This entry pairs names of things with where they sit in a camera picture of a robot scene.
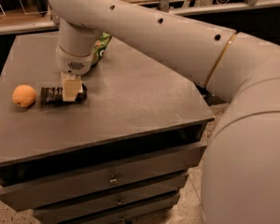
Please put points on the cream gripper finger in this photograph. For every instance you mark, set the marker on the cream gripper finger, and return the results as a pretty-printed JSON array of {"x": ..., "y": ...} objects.
[{"x": 72, "y": 86}]

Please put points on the drawer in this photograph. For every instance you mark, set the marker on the drawer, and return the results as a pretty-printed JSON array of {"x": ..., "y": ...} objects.
[
  {"x": 70, "y": 186},
  {"x": 124, "y": 213},
  {"x": 102, "y": 201}
]

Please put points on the green chip bag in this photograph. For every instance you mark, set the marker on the green chip bag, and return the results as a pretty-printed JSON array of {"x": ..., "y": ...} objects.
[{"x": 100, "y": 47}]

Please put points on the top drawer front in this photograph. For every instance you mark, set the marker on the top drawer front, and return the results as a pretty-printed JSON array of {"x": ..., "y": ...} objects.
[{"x": 70, "y": 186}]

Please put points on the grey drawer cabinet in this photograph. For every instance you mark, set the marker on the grey drawer cabinet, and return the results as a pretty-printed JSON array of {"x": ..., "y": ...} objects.
[{"x": 134, "y": 106}]

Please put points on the middle drawer front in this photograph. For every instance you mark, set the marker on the middle drawer front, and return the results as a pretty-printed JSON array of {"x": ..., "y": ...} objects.
[{"x": 102, "y": 201}]

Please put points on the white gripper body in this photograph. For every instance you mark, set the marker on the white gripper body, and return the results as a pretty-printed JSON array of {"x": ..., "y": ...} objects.
[{"x": 74, "y": 64}]

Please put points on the dark chocolate rxbar wrapper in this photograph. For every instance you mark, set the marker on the dark chocolate rxbar wrapper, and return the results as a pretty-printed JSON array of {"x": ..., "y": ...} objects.
[{"x": 54, "y": 96}]

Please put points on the metal railing frame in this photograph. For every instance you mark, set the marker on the metal railing frame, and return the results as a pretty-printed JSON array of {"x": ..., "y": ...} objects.
[{"x": 208, "y": 3}]

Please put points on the orange fruit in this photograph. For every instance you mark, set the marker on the orange fruit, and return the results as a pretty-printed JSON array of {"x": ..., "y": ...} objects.
[{"x": 24, "y": 96}]

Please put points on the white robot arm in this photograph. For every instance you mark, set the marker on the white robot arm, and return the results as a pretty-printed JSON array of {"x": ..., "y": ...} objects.
[{"x": 241, "y": 171}]

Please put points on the bottom drawer front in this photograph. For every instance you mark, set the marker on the bottom drawer front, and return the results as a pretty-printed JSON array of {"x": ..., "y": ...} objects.
[{"x": 124, "y": 213}]

